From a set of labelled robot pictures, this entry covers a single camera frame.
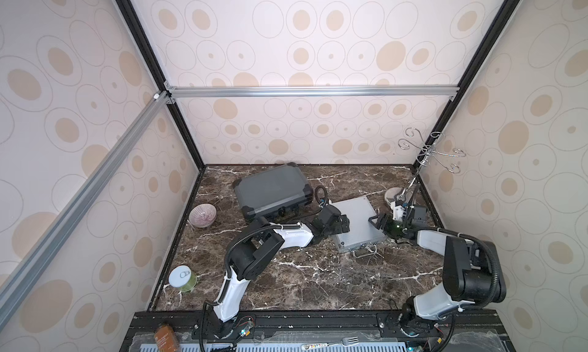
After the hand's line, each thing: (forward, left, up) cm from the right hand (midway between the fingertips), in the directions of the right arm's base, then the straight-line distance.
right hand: (383, 223), depth 94 cm
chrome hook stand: (+17, -9, -3) cm, 20 cm away
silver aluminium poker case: (-5, +10, 0) cm, 11 cm away
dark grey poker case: (+9, +47, +8) cm, 49 cm away
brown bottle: (-45, +72, +2) cm, 85 cm away
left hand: (-2, +14, +3) cm, 15 cm away
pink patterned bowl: (0, +77, +1) cm, 77 cm away
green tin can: (-27, +74, +3) cm, 79 cm away
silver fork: (-42, +19, -2) cm, 46 cm away
